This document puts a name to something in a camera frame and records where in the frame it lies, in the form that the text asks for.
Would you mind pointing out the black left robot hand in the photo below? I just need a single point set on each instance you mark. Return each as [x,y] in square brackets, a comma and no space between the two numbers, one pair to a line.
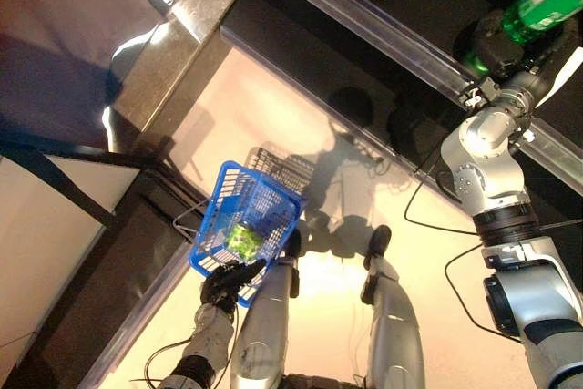
[225,286]

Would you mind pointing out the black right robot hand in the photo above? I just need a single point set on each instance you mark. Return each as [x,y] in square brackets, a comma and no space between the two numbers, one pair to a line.
[494,56]

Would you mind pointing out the blue plastic shopping basket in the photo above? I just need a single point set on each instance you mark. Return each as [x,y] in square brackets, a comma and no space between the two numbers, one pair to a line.
[255,200]

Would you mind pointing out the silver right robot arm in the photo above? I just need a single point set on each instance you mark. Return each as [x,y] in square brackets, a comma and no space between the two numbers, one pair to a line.
[483,134]

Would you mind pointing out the black drinks display shelf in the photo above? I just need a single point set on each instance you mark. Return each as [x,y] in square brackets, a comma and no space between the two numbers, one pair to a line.
[319,56]

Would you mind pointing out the black shelf with white panel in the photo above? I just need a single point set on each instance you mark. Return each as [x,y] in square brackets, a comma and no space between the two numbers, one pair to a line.
[45,225]

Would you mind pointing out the glossy black ledge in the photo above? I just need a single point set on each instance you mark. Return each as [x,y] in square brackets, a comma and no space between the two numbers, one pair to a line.
[182,65]

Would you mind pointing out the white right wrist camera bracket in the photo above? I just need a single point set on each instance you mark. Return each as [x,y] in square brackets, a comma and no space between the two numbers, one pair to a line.
[562,77]

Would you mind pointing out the clear plastic price rail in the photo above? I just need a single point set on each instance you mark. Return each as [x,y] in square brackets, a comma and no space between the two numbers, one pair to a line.
[560,145]
[364,29]

